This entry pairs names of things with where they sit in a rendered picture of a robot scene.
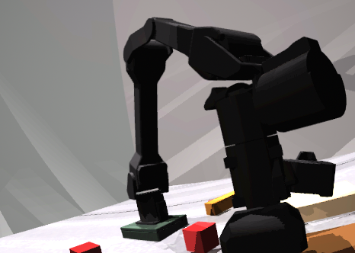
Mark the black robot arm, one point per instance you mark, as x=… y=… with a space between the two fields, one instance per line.
x=296 y=88

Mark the red block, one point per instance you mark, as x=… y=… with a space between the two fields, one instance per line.
x=87 y=247
x=201 y=237

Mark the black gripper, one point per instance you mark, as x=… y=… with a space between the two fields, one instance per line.
x=265 y=226

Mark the tan square block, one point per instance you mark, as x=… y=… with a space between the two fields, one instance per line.
x=313 y=207

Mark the orange long bar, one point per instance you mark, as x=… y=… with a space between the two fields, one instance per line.
x=219 y=204

